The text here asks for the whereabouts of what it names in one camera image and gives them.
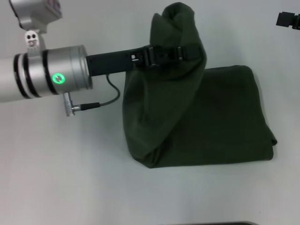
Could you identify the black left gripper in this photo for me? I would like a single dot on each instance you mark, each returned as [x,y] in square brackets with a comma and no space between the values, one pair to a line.
[112,62]

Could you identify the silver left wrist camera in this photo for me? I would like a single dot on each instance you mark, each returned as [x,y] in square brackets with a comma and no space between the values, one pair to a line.
[35,16]

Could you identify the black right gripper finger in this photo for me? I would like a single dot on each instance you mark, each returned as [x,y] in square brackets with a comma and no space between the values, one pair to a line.
[288,20]

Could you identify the dark green printed T-shirt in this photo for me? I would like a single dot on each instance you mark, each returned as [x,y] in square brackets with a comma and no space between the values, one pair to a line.
[199,105]

